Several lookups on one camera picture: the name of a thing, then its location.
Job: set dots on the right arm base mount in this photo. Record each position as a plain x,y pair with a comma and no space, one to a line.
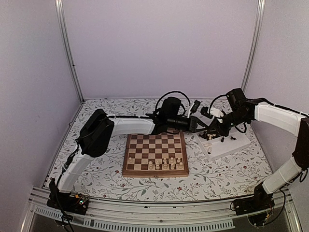
261,205

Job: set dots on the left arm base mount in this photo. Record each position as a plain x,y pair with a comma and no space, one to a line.
76,203

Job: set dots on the white chess queen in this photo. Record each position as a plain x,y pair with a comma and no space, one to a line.
150,165

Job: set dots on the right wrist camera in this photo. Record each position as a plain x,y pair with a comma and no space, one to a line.
210,113

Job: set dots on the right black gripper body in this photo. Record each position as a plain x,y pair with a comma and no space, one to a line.
236,119

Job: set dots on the wooden chess board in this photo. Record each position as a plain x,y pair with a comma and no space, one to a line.
145,148

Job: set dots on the white chess bishop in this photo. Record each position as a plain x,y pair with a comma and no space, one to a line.
165,166

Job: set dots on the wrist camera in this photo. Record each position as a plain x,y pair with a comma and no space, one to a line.
193,108
210,113

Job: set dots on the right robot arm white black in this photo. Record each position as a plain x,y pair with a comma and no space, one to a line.
278,129

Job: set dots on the right aluminium frame post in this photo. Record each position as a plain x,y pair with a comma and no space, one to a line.
254,43

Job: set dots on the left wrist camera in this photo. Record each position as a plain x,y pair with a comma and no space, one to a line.
193,108

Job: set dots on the pile of dark chess pieces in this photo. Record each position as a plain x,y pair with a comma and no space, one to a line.
210,136

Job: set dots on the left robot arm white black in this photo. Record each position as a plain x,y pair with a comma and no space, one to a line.
96,133

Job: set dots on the left aluminium frame post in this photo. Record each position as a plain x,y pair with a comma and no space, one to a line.
65,39

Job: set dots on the white divided tray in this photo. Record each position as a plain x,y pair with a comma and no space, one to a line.
234,142

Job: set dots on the floral table mat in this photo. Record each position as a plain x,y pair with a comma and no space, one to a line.
231,176

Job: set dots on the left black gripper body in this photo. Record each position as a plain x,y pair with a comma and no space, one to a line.
173,122

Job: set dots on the front aluminium rail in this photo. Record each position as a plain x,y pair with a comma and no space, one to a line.
106,215

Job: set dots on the aluminium frame post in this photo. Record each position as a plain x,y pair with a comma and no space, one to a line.
65,39
254,43

